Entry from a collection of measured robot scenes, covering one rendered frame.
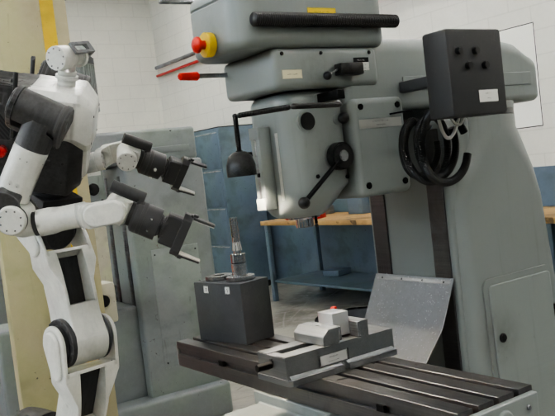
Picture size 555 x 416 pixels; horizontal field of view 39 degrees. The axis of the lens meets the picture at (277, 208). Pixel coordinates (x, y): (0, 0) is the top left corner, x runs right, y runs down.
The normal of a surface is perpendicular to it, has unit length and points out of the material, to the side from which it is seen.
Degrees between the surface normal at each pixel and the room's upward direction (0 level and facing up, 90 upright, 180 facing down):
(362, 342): 90
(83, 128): 107
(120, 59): 90
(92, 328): 69
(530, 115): 90
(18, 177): 100
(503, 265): 88
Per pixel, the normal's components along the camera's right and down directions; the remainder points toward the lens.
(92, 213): 0.07, 0.22
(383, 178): 0.57, -0.02
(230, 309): -0.69, 0.12
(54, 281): -0.57, 0.53
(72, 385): 0.72, 0.08
